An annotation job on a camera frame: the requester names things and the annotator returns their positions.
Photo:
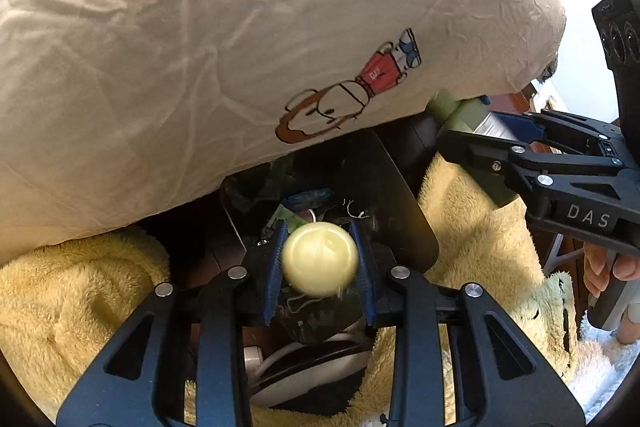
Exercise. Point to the beige cartoon bed sheet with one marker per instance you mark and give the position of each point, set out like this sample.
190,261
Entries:
116,110

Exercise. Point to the yellow white lotion bottle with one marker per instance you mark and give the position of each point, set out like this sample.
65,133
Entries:
319,259

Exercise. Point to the yellow fluffy blanket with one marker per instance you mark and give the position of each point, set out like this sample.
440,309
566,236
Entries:
60,304

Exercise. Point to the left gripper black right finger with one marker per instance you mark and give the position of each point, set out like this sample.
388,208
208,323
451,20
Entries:
381,297

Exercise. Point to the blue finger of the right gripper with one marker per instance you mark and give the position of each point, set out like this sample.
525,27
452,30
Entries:
510,129
485,157

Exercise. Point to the blue wet wipes pack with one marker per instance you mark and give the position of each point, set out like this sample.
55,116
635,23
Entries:
311,199

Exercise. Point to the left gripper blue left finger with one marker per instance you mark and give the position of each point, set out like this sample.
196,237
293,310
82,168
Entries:
257,294

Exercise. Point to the person's right hand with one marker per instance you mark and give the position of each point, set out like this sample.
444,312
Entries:
598,273

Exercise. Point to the dark green bottle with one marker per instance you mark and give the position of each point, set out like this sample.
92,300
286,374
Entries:
471,116

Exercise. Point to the white fluffy rug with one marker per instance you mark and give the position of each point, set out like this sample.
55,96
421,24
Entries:
603,364

